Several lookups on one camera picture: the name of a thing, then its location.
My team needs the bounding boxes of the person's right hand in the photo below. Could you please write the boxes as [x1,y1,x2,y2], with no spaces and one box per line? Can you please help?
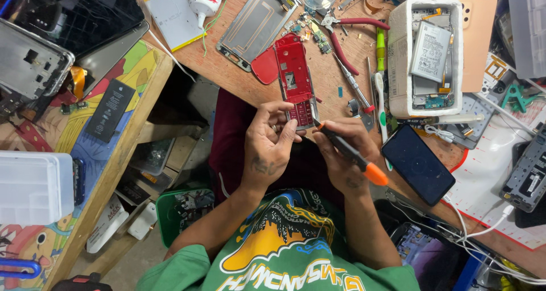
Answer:
[313,118,382,193]

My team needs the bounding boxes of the person's left hand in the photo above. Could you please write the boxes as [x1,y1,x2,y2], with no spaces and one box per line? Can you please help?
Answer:
[241,101,307,189]

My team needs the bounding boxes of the orange and black screwdriver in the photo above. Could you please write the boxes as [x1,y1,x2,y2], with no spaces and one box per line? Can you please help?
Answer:
[311,108,390,187]

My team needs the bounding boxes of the red phone frame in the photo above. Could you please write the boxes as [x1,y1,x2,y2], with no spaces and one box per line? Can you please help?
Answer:
[273,32,320,131]

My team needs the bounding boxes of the person's maroon shorts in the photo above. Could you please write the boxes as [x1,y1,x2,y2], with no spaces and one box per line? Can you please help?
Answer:
[208,87,346,206]

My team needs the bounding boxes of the black smartphone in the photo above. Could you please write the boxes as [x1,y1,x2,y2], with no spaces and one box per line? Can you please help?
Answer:
[381,124,457,207]

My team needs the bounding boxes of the person's green printed shirt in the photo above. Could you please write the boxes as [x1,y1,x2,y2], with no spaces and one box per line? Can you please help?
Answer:
[136,188,421,291]

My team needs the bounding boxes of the red oval phone cover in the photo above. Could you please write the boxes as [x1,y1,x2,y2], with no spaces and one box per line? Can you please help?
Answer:
[251,46,280,85]

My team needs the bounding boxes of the white toothbrush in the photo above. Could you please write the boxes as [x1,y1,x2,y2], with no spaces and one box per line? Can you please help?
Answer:
[375,72,393,171]

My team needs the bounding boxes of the silver precision screwdriver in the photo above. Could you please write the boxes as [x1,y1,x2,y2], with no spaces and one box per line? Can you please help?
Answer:
[332,52,377,114]

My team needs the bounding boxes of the phone with lit screen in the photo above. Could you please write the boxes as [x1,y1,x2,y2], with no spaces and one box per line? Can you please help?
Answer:
[390,223,470,291]

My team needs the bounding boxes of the wooden shelf with parts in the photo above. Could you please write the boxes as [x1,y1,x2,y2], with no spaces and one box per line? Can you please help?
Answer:
[85,120,205,279]

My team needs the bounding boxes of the opened phone with boards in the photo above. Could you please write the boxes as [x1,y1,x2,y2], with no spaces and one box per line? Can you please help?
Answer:
[411,7,456,110]

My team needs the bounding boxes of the green plastic basket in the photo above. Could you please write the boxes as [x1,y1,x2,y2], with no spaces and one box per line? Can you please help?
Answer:
[156,188,216,249]

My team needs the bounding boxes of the clear syringe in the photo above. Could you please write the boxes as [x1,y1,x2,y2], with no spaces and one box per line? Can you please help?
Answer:
[420,113,485,125]

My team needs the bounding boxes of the white styrofoam box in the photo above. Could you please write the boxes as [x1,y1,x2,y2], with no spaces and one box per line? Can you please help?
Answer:
[387,0,465,119]

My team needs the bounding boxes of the small green circuit board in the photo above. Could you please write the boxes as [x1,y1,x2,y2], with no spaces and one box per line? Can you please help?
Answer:
[309,20,333,55]

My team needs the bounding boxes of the white red-edged work mat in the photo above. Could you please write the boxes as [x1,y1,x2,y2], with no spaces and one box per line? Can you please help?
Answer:
[441,52,546,251]

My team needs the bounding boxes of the grey screw mat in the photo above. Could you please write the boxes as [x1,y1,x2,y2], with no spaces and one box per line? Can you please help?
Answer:
[446,92,497,150]

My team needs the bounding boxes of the silver phone battery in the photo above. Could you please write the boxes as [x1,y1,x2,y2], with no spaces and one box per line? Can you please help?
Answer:
[409,20,453,83]

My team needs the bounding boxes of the black phone battery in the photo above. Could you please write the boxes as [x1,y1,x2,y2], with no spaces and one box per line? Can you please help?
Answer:
[84,79,136,144]

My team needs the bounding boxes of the colourful cartoon table mat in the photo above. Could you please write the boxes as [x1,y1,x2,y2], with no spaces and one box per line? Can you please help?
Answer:
[0,39,163,291]

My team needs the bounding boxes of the white flat battery yellow edge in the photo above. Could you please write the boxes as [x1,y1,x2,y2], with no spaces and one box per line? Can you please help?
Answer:
[144,0,207,53]

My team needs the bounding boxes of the peach phone back cover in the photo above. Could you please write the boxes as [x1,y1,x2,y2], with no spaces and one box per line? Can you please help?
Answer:
[458,0,498,93]

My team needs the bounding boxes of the grey flat panel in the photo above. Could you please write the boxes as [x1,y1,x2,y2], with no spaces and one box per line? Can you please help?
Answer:
[75,20,150,100]

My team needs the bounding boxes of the green plastic clamp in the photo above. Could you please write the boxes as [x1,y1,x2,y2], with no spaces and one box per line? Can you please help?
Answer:
[501,84,542,113]

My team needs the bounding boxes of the dark blue phone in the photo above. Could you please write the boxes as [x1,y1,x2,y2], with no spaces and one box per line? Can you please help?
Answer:
[73,158,87,206]

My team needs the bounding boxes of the black tablet screen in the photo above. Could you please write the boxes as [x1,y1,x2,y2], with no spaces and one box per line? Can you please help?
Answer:
[0,0,146,59]

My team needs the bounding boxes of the black and red tool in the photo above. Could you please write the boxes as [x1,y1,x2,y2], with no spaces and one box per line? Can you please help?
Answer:
[51,273,113,291]

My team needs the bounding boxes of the clear plastic organizer box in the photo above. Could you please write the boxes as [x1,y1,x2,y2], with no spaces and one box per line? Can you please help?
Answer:
[0,151,75,226]

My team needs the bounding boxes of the clear plastic storage box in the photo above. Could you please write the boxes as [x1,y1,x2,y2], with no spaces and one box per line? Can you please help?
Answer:
[506,0,546,79]

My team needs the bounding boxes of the silver phone housing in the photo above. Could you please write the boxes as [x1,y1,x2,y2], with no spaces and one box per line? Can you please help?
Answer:
[0,18,76,100]

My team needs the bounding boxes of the small metal bracket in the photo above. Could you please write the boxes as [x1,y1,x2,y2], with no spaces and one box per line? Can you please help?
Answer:
[348,98,376,133]

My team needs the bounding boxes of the coiled white cable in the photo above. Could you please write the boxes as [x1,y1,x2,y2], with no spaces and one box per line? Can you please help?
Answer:
[424,125,456,143]

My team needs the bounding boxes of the grey metal phone frame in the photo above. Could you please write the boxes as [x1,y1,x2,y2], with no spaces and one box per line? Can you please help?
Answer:
[215,0,298,73]

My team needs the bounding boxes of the green-handled screwdriver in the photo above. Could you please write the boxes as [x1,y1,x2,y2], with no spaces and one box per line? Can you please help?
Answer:
[375,26,386,74]

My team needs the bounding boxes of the red-handled pliers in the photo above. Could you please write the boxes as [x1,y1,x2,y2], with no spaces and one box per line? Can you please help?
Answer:
[320,11,391,76]

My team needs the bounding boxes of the white charger cable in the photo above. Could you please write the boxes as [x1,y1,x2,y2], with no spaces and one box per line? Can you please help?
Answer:
[386,189,546,285]

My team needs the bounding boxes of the dark grey phone frame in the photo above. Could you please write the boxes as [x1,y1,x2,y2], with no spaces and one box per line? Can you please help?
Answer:
[500,125,546,213]

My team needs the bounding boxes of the orange flex cable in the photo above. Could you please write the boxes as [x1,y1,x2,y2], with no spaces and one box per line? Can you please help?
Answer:
[69,66,88,100]

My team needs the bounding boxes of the blue handle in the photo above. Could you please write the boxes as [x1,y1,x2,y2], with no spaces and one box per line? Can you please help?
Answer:
[0,258,42,280]

